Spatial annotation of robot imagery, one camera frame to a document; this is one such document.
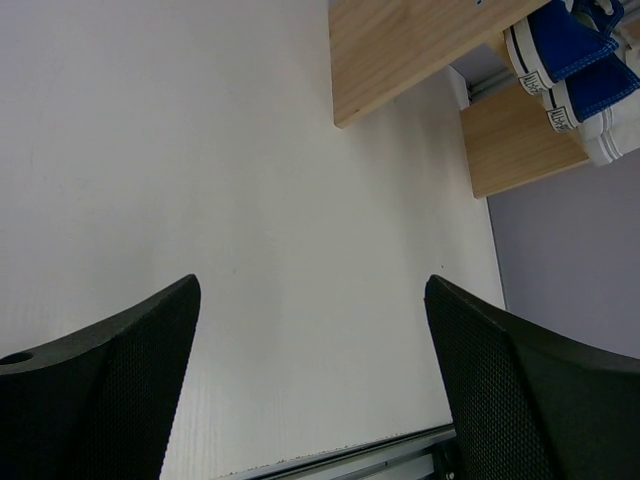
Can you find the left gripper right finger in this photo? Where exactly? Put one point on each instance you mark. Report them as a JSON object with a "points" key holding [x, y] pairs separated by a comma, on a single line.
{"points": [[529, 403]]}

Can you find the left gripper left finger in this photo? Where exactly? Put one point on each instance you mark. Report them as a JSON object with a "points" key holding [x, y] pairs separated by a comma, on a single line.
{"points": [[100, 402]]}

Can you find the blue canvas sneaker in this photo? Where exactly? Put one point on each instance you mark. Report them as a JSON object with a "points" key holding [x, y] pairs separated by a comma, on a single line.
{"points": [[560, 39], [598, 98]]}

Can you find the white low sneaker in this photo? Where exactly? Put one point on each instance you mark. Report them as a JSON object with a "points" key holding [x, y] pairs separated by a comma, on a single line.
{"points": [[618, 141]]}

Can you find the wooden two-tier shoe shelf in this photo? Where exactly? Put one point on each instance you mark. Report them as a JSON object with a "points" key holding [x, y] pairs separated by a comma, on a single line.
{"points": [[400, 54]]}

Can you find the aluminium front rail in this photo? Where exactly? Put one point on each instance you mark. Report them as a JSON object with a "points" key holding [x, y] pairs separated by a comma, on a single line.
{"points": [[426, 454]]}

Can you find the aluminium rail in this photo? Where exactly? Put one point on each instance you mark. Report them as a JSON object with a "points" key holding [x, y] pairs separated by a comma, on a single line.
{"points": [[426, 454], [489, 85]]}

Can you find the right side aluminium rail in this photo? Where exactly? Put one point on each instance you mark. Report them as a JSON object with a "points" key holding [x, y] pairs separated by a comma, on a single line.
{"points": [[489, 85]]}

